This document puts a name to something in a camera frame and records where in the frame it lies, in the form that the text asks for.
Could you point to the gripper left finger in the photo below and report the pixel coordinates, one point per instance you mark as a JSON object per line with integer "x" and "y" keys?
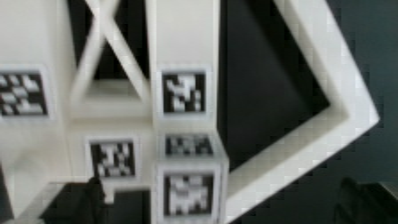
{"x": 74, "y": 206}

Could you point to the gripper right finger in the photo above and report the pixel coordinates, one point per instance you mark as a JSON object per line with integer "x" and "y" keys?
{"x": 366, "y": 203}

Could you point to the white tagged cube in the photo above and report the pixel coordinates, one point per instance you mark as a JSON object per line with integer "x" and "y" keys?
{"x": 190, "y": 179}

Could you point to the white chair seat part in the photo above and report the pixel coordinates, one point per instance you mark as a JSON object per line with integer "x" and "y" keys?
{"x": 85, "y": 142}

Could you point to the white chair back frame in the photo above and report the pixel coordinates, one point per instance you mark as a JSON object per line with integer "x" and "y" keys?
{"x": 44, "y": 74}

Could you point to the white U-shaped fence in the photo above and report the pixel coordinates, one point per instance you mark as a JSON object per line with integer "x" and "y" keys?
{"x": 295, "y": 104}

